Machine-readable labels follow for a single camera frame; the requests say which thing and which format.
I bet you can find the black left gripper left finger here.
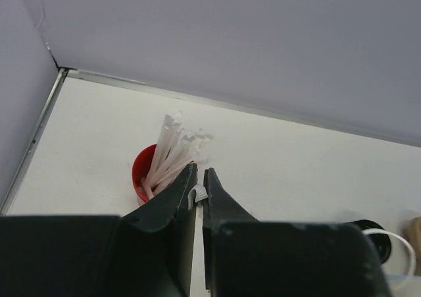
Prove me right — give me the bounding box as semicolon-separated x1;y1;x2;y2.
1;164;197;296

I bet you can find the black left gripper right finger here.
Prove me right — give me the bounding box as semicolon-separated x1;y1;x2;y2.
203;168;391;296

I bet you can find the white and blue paper bag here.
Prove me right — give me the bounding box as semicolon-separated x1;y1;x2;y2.
363;229;420;296

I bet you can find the red ribbed straw cup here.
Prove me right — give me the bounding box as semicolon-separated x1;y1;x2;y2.
132;144;157;205

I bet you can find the bundle of wrapped straws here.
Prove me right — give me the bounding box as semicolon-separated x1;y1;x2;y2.
141;111;213;200

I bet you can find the stack of black lids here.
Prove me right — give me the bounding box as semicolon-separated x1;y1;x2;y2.
353;219;392;264

